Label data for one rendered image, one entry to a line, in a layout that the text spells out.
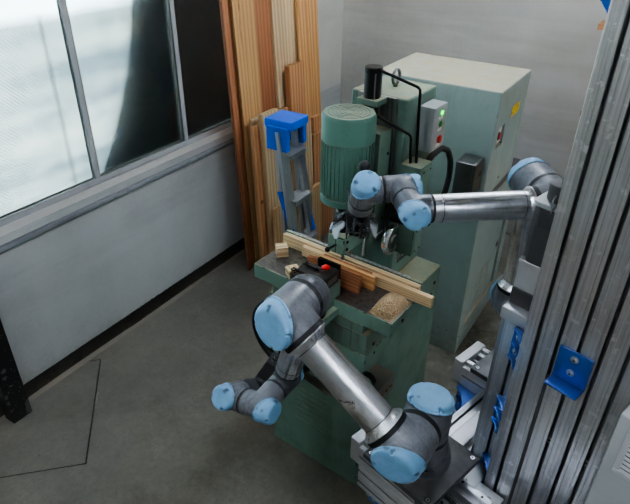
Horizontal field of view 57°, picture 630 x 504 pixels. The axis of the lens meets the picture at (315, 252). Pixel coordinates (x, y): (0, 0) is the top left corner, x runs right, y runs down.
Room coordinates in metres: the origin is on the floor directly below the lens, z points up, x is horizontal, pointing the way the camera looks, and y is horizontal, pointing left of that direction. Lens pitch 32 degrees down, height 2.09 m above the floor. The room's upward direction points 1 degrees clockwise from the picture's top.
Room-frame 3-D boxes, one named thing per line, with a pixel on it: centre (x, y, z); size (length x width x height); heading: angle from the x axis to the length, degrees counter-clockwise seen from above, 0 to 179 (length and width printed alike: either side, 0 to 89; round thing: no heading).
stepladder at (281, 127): (2.73, 0.10, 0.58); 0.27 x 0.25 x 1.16; 60
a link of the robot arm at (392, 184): (1.43, -0.23, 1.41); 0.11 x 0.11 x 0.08; 7
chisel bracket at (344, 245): (1.81, -0.12, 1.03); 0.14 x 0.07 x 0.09; 144
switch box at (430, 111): (1.97, -0.40, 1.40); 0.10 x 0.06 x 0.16; 144
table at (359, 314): (1.70, -0.05, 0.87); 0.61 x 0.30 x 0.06; 54
